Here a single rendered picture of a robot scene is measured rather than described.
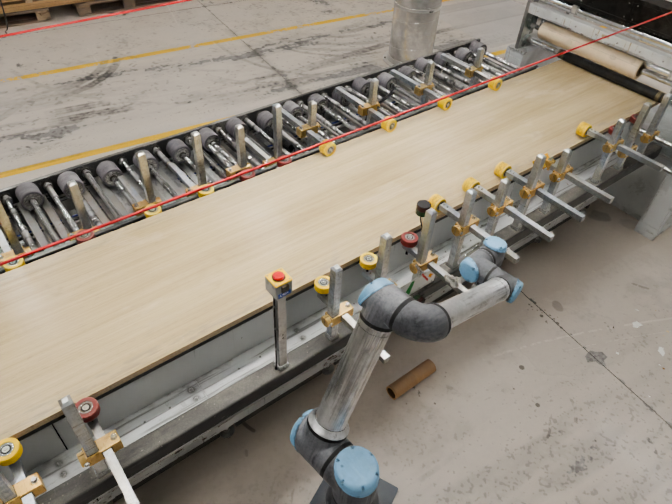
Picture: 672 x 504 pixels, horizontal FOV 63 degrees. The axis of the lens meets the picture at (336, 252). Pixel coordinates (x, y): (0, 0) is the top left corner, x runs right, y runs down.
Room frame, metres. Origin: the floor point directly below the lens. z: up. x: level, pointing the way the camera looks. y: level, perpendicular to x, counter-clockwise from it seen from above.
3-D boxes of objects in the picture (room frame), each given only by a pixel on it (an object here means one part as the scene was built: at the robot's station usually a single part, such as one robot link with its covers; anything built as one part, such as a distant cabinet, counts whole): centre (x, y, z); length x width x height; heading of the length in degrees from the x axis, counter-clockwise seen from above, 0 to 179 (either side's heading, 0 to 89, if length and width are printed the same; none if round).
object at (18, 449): (0.78, 0.99, 0.85); 0.08 x 0.08 x 0.11
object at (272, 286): (1.30, 0.19, 1.18); 0.07 x 0.07 x 0.08; 41
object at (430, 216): (1.80, -0.39, 0.93); 0.04 x 0.04 x 0.48; 41
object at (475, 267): (1.50, -0.54, 1.14); 0.12 x 0.12 x 0.09; 46
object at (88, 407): (0.94, 0.80, 0.85); 0.08 x 0.08 x 0.11
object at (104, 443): (0.84, 0.74, 0.83); 0.14 x 0.06 x 0.05; 131
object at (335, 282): (1.47, -0.01, 0.88); 0.04 x 0.04 x 0.48; 41
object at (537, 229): (2.12, -0.82, 0.95); 0.50 x 0.04 x 0.04; 41
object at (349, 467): (0.82, -0.11, 0.79); 0.17 x 0.15 x 0.18; 47
